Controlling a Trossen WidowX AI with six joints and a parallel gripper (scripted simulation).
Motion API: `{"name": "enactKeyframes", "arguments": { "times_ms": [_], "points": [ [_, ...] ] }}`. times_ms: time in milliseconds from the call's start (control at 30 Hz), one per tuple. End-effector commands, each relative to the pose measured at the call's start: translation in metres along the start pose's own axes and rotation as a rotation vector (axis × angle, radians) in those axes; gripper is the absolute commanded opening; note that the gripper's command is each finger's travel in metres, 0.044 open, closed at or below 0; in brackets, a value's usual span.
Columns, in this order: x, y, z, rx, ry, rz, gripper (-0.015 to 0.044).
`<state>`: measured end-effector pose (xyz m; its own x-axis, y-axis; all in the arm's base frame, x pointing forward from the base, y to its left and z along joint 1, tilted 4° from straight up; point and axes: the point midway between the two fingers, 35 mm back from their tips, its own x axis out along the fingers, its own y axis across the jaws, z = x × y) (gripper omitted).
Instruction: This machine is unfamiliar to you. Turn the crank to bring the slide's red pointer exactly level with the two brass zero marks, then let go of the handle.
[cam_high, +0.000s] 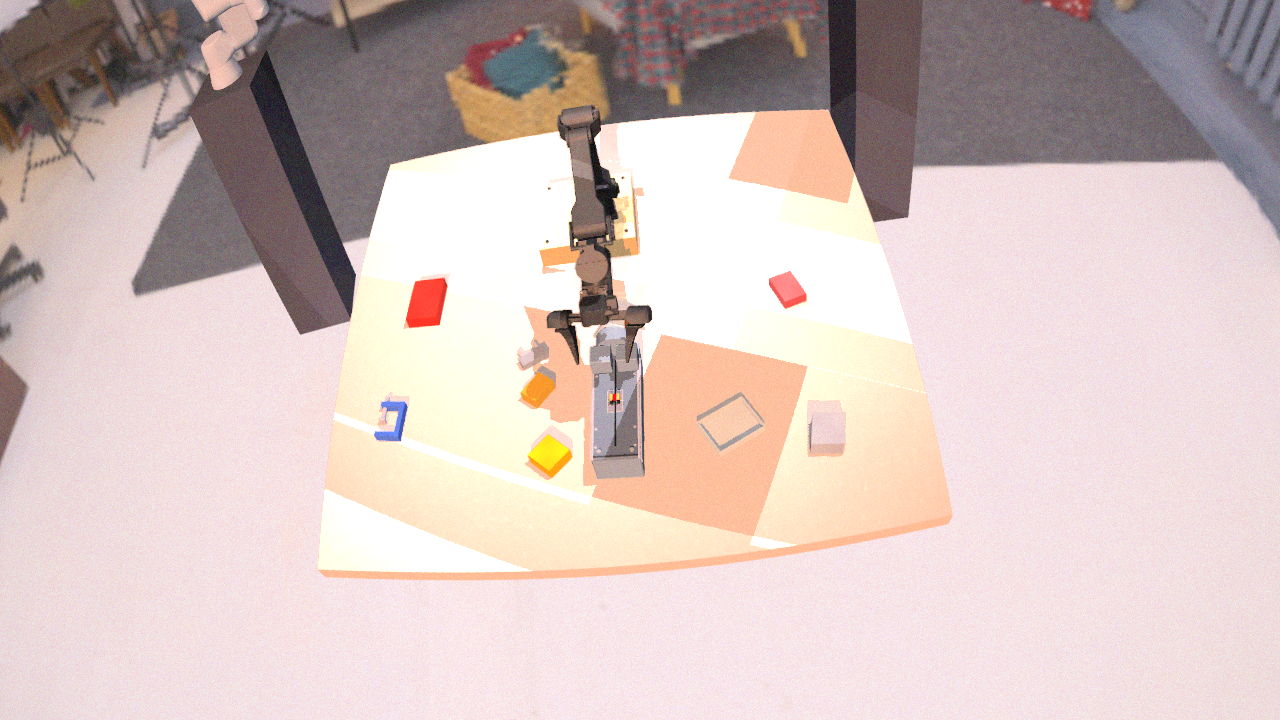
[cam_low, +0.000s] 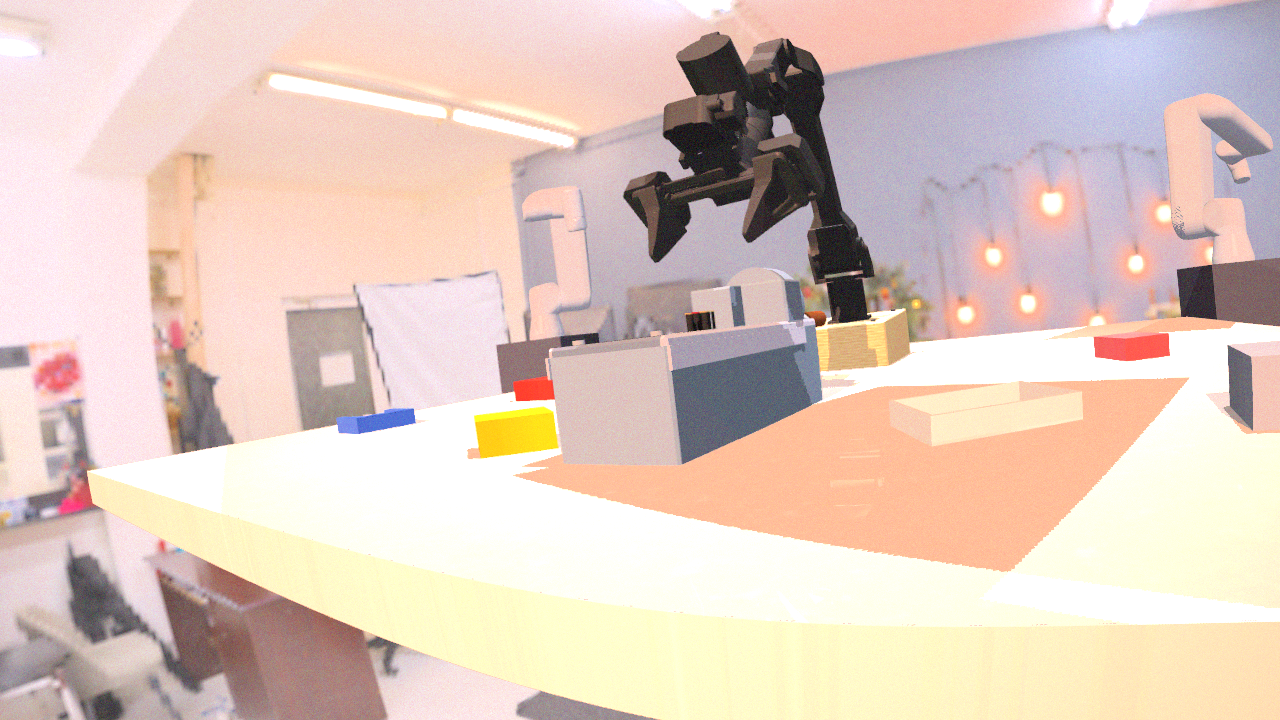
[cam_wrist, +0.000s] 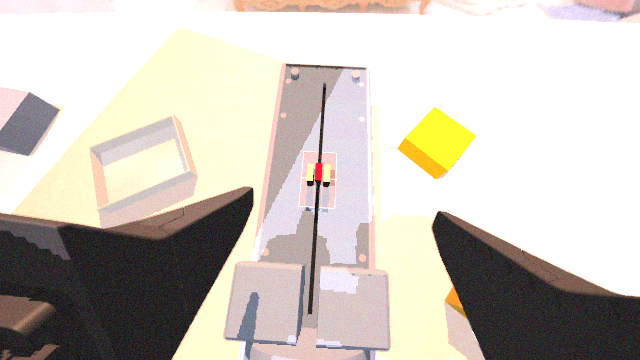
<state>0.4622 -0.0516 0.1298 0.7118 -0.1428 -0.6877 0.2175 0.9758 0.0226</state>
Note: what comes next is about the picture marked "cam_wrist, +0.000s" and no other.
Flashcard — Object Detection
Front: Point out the pale pink cube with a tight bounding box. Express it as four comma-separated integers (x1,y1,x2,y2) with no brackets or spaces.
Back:
0,87,60,156

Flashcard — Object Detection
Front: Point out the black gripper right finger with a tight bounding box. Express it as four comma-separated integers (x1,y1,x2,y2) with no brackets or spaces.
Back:
431,211,640,360

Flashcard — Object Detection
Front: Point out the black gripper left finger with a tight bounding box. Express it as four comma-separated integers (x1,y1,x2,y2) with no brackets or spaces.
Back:
0,186,254,360

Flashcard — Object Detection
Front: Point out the cream shallow open tray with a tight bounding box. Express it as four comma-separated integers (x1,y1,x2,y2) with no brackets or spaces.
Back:
87,115,198,213

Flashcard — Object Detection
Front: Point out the yellow cube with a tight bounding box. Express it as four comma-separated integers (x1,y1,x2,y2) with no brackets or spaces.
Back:
444,287,467,320

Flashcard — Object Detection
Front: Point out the yellow rectangular block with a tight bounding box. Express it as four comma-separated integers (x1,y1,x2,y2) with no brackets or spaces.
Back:
397,107,476,179

